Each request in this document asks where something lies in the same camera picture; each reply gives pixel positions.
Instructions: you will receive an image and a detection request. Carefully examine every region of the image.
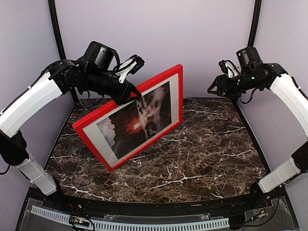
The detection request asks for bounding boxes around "wooden picture frame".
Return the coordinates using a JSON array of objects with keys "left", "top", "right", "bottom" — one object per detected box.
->
[{"left": 72, "top": 64, "right": 184, "bottom": 173}]

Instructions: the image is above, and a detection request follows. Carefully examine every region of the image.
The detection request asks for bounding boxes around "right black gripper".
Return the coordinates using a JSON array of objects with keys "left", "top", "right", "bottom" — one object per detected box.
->
[{"left": 208, "top": 70, "right": 262, "bottom": 99}]

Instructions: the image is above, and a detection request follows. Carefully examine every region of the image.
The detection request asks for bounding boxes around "clear acrylic sheet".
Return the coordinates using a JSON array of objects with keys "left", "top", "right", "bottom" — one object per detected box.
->
[{"left": 82, "top": 73, "right": 180, "bottom": 167}]

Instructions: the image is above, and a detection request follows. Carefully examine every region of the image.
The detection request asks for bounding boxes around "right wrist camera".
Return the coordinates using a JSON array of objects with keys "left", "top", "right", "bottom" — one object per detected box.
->
[{"left": 236, "top": 47, "right": 263, "bottom": 70}]

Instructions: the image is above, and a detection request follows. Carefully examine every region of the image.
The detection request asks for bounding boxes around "white slotted cable duct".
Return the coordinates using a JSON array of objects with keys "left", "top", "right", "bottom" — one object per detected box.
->
[{"left": 30, "top": 205, "right": 230, "bottom": 231}]

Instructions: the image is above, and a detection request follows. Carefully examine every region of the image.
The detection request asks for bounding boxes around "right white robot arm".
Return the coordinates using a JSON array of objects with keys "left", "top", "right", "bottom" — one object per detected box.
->
[{"left": 207, "top": 63, "right": 308, "bottom": 209}]

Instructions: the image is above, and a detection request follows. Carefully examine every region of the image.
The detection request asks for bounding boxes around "black corner post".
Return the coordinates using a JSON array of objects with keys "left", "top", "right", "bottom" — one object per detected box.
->
[
  {"left": 48, "top": 0, "right": 78, "bottom": 104},
  {"left": 238, "top": 0, "right": 264, "bottom": 104}
]

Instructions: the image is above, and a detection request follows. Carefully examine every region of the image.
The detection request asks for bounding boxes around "right black corner post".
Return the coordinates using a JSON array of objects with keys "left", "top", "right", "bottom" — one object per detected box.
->
[{"left": 238, "top": 0, "right": 264, "bottom": 104}]

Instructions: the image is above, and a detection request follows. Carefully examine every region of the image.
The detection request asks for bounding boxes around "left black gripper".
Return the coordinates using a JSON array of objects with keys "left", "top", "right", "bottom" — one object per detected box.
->
[{"left": 83, "top": 68, "right": 142, "bottom": 104}]

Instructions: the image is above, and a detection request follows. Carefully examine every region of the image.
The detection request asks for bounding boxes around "white mat board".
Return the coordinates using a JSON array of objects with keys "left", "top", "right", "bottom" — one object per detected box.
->
[{"left": 82, "top": 73, "right": 180, "bottom": 167}]

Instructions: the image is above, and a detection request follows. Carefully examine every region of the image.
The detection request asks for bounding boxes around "black front rail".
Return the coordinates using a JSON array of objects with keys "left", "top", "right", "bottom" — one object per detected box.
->
[{"left": 26, "top": 186, "right": 287, "bottom": 219}]

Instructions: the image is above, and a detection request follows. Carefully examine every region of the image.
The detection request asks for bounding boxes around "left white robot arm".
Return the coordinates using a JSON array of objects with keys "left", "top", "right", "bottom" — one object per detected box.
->
[{"left": 0, "top": 55, "right": 144, "bottom": 210}]

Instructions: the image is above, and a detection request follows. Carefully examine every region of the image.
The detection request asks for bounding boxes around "left black corner post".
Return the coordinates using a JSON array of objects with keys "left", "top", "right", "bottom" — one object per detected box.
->
[{"left": 48, "top": 0, "right": 78, "bottom": 104}]

